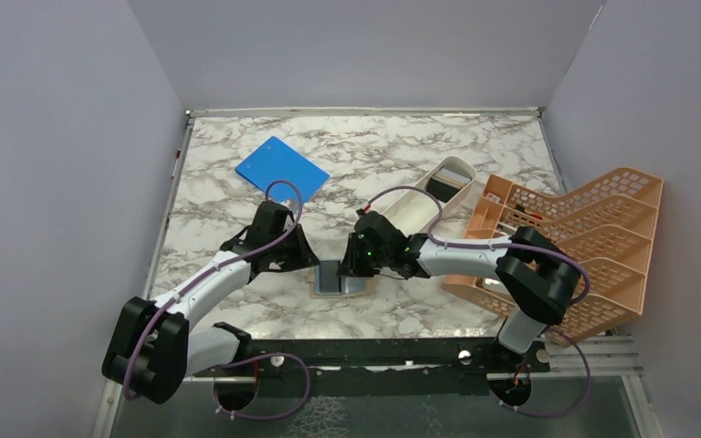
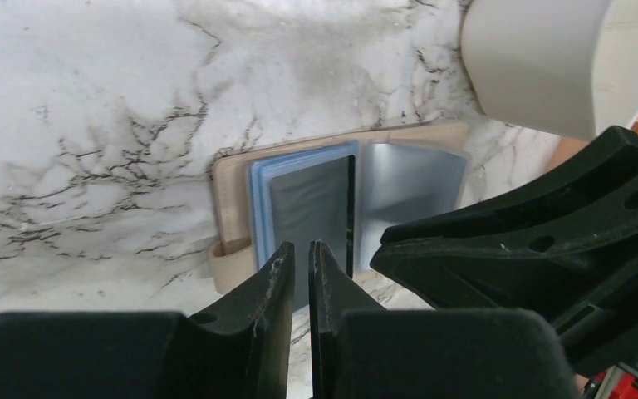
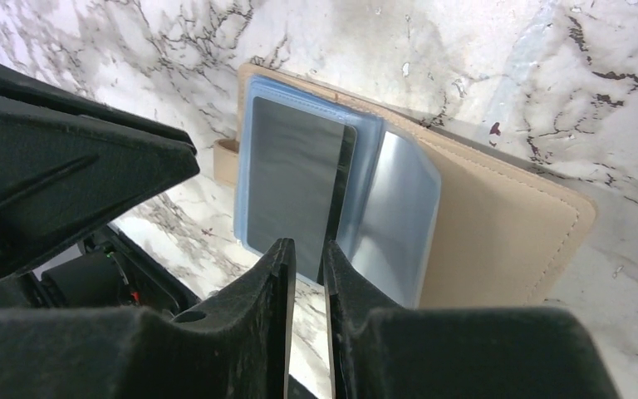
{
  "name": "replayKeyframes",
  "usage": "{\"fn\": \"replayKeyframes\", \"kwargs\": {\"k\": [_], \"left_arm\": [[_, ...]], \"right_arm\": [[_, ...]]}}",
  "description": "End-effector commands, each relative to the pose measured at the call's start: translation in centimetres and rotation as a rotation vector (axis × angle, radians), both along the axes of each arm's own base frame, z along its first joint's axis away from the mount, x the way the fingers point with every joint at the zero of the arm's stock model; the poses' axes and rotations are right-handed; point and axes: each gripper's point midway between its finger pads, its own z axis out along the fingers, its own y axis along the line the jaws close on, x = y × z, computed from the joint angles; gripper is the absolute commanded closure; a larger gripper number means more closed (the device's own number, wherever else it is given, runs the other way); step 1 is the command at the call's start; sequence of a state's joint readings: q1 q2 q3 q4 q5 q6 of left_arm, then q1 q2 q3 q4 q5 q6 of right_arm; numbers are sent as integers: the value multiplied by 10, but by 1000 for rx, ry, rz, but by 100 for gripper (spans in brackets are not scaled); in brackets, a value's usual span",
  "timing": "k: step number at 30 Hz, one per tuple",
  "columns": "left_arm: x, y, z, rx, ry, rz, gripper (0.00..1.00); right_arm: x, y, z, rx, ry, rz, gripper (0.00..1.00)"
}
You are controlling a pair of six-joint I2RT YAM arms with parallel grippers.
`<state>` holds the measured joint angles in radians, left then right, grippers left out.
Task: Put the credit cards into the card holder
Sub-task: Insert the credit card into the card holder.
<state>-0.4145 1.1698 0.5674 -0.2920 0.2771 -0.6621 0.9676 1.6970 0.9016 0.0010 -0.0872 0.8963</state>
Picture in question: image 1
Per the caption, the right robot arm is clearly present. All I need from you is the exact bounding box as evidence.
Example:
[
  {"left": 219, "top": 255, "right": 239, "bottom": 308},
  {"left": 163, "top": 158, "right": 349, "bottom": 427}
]
[{"left": 338, "top": 212, "right": 589, "bottom": 371}]

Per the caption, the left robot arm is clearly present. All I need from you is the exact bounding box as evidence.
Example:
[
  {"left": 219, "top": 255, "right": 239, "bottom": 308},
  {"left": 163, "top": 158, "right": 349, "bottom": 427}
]
[{"left": 101, "top": 201, "right": 319, "bottom": 404}]

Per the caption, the beige card holder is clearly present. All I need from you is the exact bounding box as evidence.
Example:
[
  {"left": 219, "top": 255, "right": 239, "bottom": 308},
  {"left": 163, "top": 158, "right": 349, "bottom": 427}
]
[{"left": 308, "top": 259, "right": 374, "bottom": 298}]

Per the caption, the stack of cards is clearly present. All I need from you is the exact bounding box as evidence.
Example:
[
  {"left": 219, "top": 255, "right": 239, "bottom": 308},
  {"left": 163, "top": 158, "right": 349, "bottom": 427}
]
[{"left": 425, "top": 167, "right": 471, "bottom": 203}]

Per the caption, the white oblong tray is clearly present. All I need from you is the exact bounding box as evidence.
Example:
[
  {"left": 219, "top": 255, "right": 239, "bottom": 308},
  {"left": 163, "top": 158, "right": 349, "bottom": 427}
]
[{"left": 379, "top": 156, "right": 478, "bottom": 237}]

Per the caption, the orange plastic file rack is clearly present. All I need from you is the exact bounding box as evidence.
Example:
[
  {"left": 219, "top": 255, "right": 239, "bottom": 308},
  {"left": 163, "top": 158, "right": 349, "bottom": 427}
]
[{"left": 464, "top": 167, "right": 664, "bottom": 346}]

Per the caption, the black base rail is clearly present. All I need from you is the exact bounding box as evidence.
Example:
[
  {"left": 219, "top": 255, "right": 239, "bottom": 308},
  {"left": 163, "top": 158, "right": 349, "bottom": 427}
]
[{"left": 194, "top": 337, "right": 550, "bottom": 398}]

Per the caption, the blue plastic board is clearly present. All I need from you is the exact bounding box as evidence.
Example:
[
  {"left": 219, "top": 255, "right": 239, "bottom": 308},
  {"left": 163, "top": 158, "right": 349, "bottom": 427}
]
[{"left": 235, "top": 137, "right": 330, "bottom": 203}]

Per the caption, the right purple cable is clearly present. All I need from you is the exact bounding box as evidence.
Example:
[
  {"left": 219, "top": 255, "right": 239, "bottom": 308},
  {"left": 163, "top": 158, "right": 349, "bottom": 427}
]
[{"left": 357, "top": 184, "right": 593, "bottom": 421}]

